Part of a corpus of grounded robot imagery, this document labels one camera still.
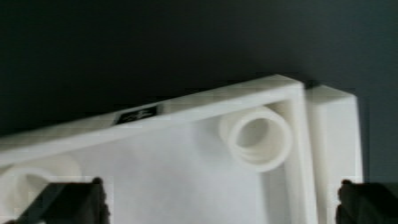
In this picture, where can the white L-shaped obstacle fence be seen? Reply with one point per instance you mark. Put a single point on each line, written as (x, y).
(335, 132)

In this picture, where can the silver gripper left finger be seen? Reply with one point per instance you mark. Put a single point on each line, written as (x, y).
(69, 204)

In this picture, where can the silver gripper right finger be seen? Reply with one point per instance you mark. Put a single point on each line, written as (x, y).
(369, 203)

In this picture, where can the white square table top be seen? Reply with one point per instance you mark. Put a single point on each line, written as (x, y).
(202, 158)

